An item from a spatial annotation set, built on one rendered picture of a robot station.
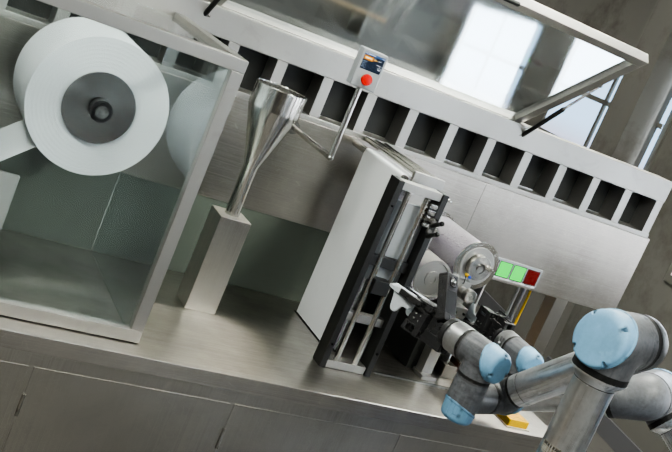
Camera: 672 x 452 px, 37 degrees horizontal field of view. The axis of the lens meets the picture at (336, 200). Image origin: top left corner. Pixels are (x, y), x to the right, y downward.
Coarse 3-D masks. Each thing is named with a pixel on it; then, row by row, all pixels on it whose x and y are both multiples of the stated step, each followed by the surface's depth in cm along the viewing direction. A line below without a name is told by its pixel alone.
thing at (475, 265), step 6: (474, 258) 289; (480, 258) 289; (486, 258) 290; (468, 264) 290; (474, 264) 289; (480, 264) 291; (486, 264) 291; (468, 270) 289; (474, 270) 290; (480, 270) 291; (486, 270) 292; (474, 276) 291; (480, 276) 292
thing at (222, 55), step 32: (64, 0) 202; (128, 32) 209; (160, 32) 212; (224, 64) 219; (224, 96) 222; (192, 192) 227; (160, 256) 229; (32, 320) 223; (64, 320) 226; (96, 320) 230
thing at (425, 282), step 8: (424, 256) 289; (432, 256) 289; (424, 264) 285; (432, 264) 287; (440, 264) 288; (416, 272) 286; (424, 272) 287; (432, 272) 288; (440, 272) 289; (416, 280) 287; (424, 280) 288; (432, 280) 289; (416, 288) 287; (424, 288) 289; (432, 288) 290; (424, 296) 289; (432, 296) 290
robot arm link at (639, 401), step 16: (640, 384) 244; (656, 384) 245; (544, 400) 254; (560, 400) 252; (624, 400) 243; (640, 400) 243; (656, 400) 243; (608, 416) 246; (624, 416) 245; (640, 416) 244; (656, 416) 245
